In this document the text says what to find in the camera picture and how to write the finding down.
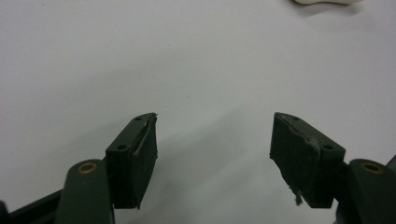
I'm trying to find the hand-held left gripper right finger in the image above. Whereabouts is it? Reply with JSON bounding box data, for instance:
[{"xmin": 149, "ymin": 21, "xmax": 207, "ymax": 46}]
[{"xmin": 269, "ymin": 112, "xmax": 347, "ymax": 209}]

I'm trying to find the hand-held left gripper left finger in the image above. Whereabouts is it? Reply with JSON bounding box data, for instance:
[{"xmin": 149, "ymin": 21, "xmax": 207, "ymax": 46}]
[{"xmin": 105, "ymin": 112, "xmax": 159, "ymax": 210}]

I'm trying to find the white rounded object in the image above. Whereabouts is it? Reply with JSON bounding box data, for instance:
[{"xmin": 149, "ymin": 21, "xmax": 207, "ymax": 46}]
[{"xmin": 293, "ymin": 0, "xmax": 364, "ymax": 6}]

